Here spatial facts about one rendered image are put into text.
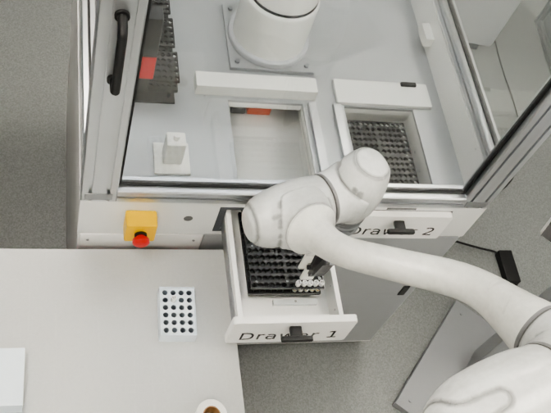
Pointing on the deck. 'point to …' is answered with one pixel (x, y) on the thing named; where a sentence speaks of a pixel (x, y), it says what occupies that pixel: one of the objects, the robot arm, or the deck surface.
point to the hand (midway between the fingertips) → (309, 265)
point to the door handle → (119, 51)
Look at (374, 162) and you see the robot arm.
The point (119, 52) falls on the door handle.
